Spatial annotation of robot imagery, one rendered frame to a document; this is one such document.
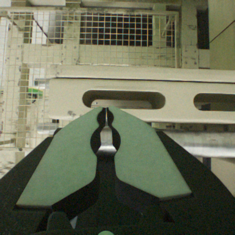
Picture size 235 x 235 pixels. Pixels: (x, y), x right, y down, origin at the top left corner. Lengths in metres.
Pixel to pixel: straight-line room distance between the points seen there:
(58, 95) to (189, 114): 0.19
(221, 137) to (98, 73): 0.22
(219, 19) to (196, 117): 0.36
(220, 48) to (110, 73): 0.36
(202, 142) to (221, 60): 0.28
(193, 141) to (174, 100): 0.08
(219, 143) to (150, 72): 0.16
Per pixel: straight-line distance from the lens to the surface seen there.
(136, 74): 0.24
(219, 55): 0.52
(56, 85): 0.25
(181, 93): 0.25
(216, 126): 0.46
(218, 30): 0.55
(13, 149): 0.87
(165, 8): 1.19
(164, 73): 0.25
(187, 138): 0.27
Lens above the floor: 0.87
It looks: 3 degrees down
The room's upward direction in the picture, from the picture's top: 179 degrees counter-clockwise
